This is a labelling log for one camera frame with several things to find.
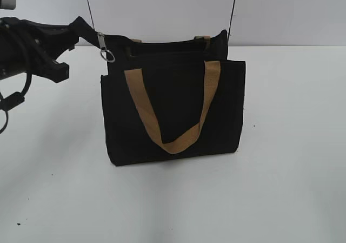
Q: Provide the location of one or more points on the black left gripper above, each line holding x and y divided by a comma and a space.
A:
32, 48

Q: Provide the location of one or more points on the black canvas tote bag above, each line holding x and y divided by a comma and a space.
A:
166, 101

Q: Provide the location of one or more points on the silver zipper pull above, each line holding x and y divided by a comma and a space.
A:
105, 53

